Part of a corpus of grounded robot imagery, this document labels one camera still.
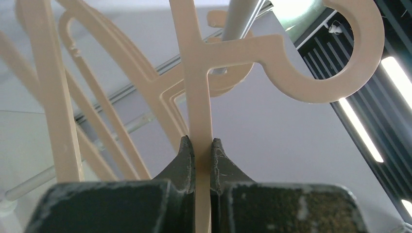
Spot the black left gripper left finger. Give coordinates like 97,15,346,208
25,136,195,233

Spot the beige plastic hanger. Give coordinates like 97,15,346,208
0,9,255,183
16,0,384,233
54,0,255,181

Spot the metal clothes rack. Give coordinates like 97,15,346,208
0,0,326,233

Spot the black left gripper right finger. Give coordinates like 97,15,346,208
210,138,368,233

